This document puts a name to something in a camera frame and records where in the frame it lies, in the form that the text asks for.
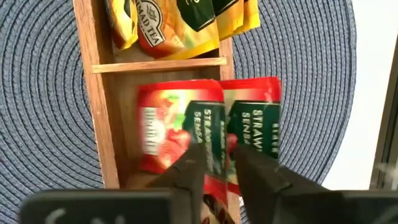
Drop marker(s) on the orange tea sachet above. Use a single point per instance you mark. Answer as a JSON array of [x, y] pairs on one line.
[[253, 18], [174, 37], [124, 28], [231, 28]]

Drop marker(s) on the red tea sachet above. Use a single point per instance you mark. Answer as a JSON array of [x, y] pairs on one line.
[[255, 93], [168, 124]]

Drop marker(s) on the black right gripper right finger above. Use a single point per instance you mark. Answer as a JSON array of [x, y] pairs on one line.
[[258, 183]]

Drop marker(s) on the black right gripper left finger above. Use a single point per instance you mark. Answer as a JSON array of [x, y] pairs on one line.
[[192, 174]]

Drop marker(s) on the wooden three-compartment box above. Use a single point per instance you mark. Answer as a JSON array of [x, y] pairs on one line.
[[99, 93]]

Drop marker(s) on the round blue woven placemat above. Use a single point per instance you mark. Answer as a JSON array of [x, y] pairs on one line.
[[40, 109]]

